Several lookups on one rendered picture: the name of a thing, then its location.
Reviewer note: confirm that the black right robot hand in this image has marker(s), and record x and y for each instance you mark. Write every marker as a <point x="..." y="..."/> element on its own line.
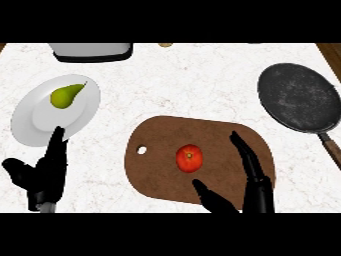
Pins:
<point x="255" y="190"/>

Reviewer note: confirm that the white and black appliance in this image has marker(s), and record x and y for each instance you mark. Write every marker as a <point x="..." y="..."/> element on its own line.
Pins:
<point x="91" y="51"/>

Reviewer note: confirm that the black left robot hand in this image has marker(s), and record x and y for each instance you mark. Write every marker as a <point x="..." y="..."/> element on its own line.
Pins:
<point x="47" y="173"/>

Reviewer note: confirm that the red tomato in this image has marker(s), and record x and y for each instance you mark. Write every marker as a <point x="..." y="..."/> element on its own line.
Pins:
<point x="189" y="158"/>

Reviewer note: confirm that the green pear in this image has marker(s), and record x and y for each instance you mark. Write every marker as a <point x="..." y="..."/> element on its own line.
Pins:
<point x="63" y="96"/>

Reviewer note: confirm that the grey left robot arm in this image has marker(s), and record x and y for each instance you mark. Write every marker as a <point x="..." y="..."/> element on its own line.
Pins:
<point x="46" y="207"/>

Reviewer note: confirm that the small tan object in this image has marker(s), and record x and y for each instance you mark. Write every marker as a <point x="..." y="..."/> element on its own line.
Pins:
<point x="164" y="44"/>

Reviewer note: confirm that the white plate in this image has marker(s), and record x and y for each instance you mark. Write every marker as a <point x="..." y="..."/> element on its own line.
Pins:
<point x="40" y="123"/>

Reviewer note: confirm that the brown wooden cutting board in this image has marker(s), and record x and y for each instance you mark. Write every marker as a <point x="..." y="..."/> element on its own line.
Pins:
<point x="167" y="166"/>

